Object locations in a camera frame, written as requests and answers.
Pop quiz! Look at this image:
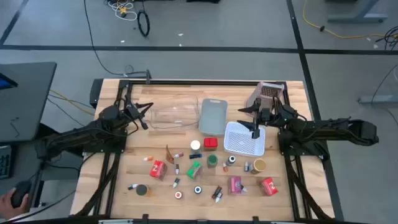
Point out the long black floor cable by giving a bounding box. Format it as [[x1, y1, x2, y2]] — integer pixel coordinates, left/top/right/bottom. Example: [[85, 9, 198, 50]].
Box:
[[82, 0, 150, 78]]

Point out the yellow extension cable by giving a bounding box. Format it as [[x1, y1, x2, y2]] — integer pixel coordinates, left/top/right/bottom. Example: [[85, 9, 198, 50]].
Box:
[[302, 0, 389, 40]]

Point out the black desk cable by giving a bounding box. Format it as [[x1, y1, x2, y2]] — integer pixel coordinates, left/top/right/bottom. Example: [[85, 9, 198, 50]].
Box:
[[0, 189, 77, 224]]

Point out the black computer mouse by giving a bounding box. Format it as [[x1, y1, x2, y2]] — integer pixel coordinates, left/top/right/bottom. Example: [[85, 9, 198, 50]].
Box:
[[11, 180, 32, 208]]

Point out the person's hand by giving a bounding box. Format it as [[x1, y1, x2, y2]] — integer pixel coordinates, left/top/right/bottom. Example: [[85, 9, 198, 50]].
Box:
[[0, 185, 30, 220]]

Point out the black aluminium table frame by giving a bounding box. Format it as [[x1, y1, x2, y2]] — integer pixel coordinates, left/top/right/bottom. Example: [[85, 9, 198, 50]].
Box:
[[70, 78, 336, 224]]

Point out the white cable bundle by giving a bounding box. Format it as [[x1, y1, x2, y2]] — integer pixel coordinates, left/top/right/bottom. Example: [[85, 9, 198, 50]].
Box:
[[105, 0, 139, 22]]

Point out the black coiled cable loop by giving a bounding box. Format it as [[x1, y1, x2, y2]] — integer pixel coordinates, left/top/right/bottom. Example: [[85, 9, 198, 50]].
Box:
[[137, 9, 151, 38]]

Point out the red paprika spice tin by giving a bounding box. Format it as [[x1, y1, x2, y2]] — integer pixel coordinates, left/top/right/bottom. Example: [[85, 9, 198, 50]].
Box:
[[203, 137, 218, 151]]

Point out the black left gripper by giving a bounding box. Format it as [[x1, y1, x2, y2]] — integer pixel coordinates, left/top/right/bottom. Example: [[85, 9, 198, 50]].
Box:
[[123, 101, 154, 123]]

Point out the computer screen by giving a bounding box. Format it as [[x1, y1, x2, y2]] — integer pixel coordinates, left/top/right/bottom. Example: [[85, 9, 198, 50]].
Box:
[[0, 72, 19, 91]]

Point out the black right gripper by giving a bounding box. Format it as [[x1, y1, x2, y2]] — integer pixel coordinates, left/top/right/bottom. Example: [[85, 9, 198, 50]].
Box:
[[236, 98, 276, 131]]

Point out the small pink raisin cereal box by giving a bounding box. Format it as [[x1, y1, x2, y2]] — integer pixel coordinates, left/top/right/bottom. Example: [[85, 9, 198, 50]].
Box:
[[227, 175, 243, 196]]

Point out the grey desk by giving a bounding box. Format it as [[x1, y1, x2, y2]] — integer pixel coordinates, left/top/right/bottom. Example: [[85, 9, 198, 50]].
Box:
[[0, 138, 50, 218]]

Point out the clear plastic bin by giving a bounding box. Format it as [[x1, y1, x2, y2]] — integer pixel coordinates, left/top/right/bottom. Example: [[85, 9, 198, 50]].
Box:
[[150, 95, 200, 131]]

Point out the small red cereal box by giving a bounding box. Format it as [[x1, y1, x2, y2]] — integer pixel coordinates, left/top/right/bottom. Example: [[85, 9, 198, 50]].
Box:
[[149, 159, 169, 181], [259, 177, 279, 197]]

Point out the white lid spice jar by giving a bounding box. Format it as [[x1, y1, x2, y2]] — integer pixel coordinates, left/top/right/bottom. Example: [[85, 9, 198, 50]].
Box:
[[190, 139, 201, 156]]

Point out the tan lid spice jar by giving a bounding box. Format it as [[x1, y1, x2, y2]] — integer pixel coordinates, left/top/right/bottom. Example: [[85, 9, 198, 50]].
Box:
[[250, 158, 267, 175]]

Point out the grey plastic bin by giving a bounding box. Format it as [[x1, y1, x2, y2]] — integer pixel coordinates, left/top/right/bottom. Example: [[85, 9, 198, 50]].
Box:
[[198, 98, 228, 136]]

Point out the green lid spice jar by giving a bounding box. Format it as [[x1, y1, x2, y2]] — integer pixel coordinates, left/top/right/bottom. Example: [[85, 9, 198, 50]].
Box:
[[206, 154, 219, 169]]

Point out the black desk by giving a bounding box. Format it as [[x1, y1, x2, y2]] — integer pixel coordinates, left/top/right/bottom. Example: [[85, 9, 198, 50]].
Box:
[[0, 61, 58, 144]]

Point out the small green cereal box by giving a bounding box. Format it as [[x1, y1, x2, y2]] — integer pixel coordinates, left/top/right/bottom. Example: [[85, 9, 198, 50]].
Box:
[[186, 160, 203, 180]]

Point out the white perforated plastic basket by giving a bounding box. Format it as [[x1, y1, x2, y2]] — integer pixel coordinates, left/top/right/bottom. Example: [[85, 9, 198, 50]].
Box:
[[223, 121, 267, 157]]

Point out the thin yellow cable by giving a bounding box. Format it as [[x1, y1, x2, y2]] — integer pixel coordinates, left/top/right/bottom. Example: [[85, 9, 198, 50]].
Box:
[[49, 89, 96, 116]]

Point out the brown orange spice packet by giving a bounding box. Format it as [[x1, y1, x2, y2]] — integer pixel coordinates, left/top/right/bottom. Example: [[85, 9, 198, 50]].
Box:
[[165, 144, 175, 165]]

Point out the grey table leg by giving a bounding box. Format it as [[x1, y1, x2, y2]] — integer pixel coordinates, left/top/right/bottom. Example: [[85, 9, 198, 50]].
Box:
[[326, 0, 389, 24]]

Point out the grey floor bar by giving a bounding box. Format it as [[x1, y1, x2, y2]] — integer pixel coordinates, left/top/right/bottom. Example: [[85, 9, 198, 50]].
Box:
[[357, 95, 398, 105]]

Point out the thin black curved cable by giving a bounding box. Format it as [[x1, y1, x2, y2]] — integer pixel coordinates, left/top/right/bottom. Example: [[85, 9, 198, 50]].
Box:
[[369, 63, 398, 125]]

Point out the black keyboard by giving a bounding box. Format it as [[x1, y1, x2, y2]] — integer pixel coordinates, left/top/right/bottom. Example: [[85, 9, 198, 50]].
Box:
[[0, 144, 15, 180]]

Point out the black cable tangle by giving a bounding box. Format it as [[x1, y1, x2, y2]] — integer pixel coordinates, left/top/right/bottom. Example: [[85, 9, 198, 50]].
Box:
[[374, 26, 398, 51]]

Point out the black hex key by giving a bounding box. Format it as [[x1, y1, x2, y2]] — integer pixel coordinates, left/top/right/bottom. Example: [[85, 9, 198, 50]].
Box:
[[9, 116, 21, 138]]

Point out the black lid orange spice jar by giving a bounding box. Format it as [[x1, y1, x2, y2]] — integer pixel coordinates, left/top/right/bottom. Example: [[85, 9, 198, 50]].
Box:
[[135, 184, 152, 197]]

